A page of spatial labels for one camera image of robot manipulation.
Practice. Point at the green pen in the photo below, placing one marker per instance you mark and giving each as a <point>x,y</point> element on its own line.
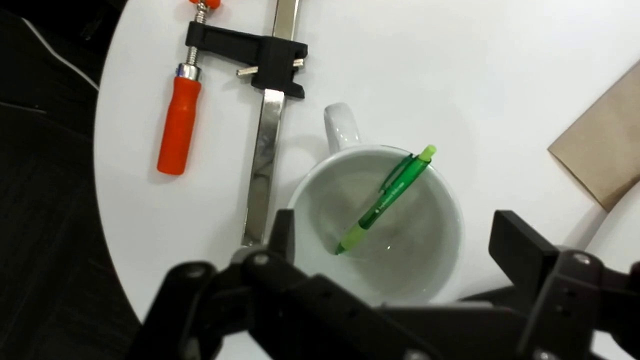
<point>391,190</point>

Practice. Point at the white mug with green band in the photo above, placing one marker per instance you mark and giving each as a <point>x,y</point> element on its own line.
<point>413,241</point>

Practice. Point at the brown cardboard sheet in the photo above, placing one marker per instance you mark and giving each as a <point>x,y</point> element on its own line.
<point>606,147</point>

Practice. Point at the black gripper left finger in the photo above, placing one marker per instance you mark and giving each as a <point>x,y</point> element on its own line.
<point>283,232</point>

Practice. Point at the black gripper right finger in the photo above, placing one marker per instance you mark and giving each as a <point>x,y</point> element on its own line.
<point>522,251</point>

